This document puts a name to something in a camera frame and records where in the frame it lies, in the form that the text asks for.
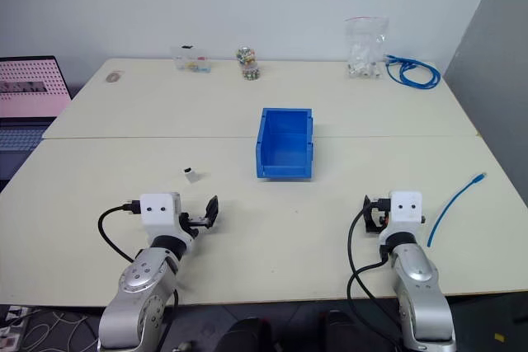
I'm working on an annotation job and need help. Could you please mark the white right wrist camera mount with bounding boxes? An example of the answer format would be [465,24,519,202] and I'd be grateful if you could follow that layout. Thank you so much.
[378,190,428,246]

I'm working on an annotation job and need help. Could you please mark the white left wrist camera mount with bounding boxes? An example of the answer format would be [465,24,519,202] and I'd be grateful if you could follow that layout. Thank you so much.
[139,192,183,242]

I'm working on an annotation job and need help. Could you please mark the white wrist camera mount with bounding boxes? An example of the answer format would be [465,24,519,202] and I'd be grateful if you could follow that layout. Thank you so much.
[378,190,428,246]
[139,192,183,242]

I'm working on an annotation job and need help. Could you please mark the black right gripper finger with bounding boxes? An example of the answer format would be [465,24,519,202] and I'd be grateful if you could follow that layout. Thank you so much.
[362,194,375,234]

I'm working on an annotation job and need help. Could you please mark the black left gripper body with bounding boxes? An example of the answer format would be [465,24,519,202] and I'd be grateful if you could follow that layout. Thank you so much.
[178,211,208,241]

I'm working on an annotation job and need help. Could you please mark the clear jar of colourful beads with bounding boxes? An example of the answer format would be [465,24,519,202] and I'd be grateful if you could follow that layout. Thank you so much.
[234,44,262,82]

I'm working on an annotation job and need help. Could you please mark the white cable on floor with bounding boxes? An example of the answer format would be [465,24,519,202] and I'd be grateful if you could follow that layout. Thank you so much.
[19,309,101,352]

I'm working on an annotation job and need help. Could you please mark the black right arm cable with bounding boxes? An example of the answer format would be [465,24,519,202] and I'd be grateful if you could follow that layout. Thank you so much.
[346,203,398,352]

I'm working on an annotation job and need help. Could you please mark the dark rounded shape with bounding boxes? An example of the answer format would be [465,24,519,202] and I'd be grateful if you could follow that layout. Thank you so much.
[215,316,274,352]

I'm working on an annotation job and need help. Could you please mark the short blue cable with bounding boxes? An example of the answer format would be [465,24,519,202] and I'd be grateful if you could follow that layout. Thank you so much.
[426,171,488,248]

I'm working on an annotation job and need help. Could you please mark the blue plastic storage bin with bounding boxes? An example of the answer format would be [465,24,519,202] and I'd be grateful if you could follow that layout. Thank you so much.
[254,106,316,182]

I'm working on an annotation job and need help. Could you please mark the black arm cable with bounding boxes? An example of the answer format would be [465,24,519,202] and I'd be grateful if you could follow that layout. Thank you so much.
[346,203,398,352]
[97,200,144,265]

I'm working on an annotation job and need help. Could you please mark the laptop with pink screen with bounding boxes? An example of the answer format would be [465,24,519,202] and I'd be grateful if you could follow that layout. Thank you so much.
[0,55,73,181]

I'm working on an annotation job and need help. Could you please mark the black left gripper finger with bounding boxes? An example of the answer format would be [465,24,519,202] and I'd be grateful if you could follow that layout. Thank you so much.
[204,195,220,230]

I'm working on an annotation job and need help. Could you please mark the power strip on floor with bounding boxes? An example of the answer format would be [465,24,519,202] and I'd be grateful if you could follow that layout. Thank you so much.
[0,305,31,350]

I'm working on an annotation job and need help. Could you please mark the clear bag of white connectors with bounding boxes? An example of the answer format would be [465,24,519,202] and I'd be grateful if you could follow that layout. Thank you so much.
[343,16,390,80]

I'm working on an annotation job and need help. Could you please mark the small clear plastic box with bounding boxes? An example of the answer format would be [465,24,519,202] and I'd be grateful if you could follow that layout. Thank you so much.
[172,44,214,74]

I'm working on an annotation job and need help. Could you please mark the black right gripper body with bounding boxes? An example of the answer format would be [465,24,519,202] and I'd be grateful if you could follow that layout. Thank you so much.
[370,197,392,232]

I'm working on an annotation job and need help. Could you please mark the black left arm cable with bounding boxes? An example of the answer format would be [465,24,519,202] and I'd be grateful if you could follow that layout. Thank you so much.
[97,200,144,265]

